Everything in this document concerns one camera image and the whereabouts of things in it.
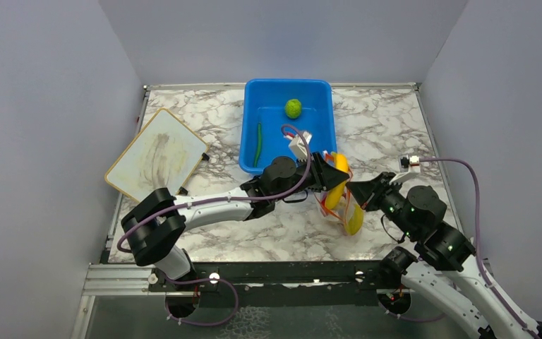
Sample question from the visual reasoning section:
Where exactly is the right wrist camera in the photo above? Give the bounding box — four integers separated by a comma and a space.
390, 155, 421, 185

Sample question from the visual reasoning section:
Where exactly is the clear zip bag orange zipper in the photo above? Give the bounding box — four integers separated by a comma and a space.
313, 151, 358, 234

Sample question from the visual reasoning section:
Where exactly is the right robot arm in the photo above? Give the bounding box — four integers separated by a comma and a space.
346, 172, 542, 338

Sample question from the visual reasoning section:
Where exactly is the blue plastic bin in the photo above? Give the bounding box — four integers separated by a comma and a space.
239, 78, 337, 175

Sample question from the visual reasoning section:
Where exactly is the yellow banana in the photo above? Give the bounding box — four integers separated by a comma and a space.
324, 153, 349, 211

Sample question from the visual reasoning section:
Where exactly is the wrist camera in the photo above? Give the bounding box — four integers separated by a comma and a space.
284, 131, 312, 161
390, 155, 421, 185

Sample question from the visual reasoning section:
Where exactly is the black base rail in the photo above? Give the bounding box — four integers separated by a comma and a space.
147, 260, 405, 308

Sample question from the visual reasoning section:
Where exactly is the white board with wooden frame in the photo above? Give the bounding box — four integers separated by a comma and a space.
104, 107, 209, 212

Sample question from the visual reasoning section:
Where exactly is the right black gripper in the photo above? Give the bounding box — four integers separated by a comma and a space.
346, 170, 418, 238

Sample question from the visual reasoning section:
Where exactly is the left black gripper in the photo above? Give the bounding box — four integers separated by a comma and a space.
273, 152, 348, 203

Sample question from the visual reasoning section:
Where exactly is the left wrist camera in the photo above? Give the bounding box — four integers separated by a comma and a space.
284, 131, 312, 161

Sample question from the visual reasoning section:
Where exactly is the yellow green starfruit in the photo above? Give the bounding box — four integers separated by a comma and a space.
344, 203, 364, 235

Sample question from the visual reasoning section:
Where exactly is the green lime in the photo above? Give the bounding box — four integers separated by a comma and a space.
284, 99, 303, 119

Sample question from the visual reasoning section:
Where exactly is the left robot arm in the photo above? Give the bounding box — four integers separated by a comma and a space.
117, 152, 349, 290

